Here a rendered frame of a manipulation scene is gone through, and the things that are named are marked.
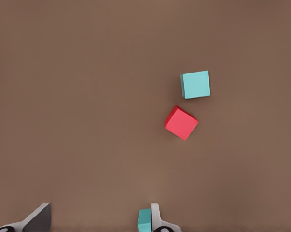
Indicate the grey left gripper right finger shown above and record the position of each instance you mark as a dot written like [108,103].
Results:
[156,217]

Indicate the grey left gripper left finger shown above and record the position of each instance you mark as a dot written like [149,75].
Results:
[36,218]

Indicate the teal cube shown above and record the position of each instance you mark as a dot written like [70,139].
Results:
[144,221]
[196,84]

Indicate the red cube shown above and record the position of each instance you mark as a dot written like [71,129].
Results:
[181,123]

